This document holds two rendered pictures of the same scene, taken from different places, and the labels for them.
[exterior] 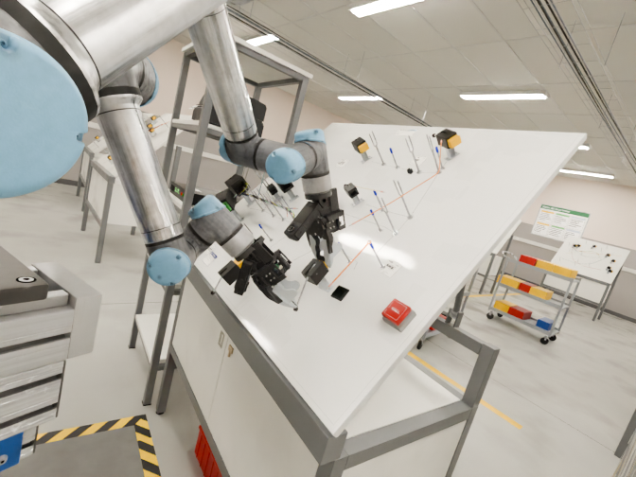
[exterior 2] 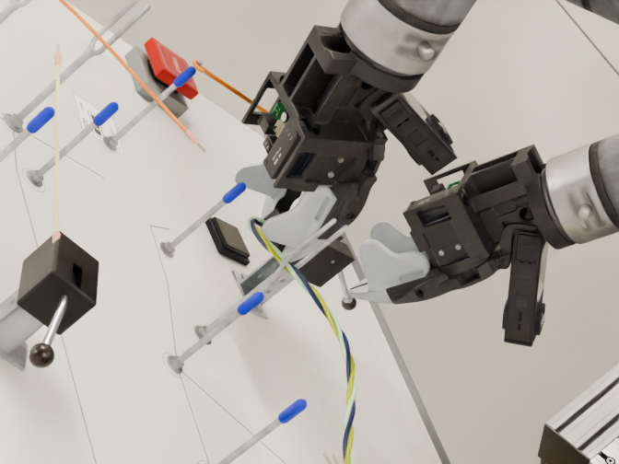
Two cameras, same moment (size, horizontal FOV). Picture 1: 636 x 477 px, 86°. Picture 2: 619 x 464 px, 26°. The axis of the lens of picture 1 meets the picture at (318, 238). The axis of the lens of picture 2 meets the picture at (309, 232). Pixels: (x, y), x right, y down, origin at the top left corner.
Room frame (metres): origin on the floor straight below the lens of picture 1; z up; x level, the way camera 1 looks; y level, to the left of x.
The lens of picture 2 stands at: (1.61, 0.25, 1.93)
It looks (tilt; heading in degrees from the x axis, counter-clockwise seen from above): 47 degrees down; 201
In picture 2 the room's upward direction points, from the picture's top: straight up
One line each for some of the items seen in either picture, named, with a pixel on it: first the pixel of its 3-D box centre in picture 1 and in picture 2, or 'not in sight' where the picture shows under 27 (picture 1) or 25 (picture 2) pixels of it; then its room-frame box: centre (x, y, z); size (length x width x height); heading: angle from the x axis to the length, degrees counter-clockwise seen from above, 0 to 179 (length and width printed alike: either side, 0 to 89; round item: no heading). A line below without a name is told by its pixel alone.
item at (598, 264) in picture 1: (580, 275); not in sight; (7.86, -6.04, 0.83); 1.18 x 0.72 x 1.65; 42
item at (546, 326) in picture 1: (527, 293); not in sight; (5.00, -3.22, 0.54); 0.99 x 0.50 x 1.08; 44
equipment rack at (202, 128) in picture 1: (208, 225); not in sight; (1.94, 0.63, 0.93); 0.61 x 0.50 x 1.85; 38
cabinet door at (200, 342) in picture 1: (198, 335); not in sight; (1.31, 0.37, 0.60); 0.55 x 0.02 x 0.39; 38
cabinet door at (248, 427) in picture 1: (252, 432); not in sight; (0.88, 0.03, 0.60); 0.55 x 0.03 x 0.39; 38
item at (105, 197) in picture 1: (135, 178); not in sight; (3.83, 2.17, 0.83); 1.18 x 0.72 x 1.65; 43
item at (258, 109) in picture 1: (229, 113); not in sight; (1.83, 0.61, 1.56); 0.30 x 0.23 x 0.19; 130
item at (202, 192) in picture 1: (207, 198); not in sight; (1.86, 0.64, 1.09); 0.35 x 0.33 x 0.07; 38
